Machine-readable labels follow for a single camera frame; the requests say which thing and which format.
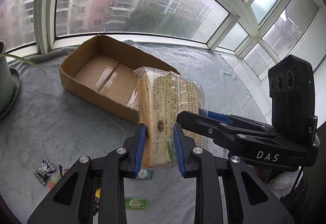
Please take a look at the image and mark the green candy wrapper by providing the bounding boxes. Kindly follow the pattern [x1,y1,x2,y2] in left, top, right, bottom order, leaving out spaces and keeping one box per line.
[124,198,149,210]
[136,169,153,180]

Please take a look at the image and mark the sandwich bread pack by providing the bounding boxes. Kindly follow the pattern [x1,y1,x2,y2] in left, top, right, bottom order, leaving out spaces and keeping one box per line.
[127,67,208,169]

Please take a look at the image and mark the right white gloved hand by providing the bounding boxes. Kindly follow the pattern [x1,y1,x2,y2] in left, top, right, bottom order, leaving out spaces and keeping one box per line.
[268,167,303,199]

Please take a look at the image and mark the black patterned snack packet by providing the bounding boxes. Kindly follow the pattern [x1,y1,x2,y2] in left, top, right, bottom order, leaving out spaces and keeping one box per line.
[34,157,55,185]

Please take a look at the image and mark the grey blanket cloth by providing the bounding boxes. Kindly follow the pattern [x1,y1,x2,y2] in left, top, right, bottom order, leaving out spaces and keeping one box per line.
[1,44,265,223]

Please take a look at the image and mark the green plant pot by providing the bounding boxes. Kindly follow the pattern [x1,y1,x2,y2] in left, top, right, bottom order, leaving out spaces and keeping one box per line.
[0,40,16,115]

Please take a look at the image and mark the brown cardboard box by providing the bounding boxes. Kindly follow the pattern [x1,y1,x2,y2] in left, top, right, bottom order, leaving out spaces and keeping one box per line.
[59,35,178,124]

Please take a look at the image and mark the green pot saucer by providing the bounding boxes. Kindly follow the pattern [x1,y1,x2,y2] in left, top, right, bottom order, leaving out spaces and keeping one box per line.
[1,67,20,119]

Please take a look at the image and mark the spider plant leaves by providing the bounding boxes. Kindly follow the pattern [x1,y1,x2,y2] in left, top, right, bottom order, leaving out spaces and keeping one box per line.
[0,53,45,72]

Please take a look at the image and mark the white window frame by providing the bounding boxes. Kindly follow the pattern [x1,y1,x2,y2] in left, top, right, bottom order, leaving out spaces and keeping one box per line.
[33,0,326,82]

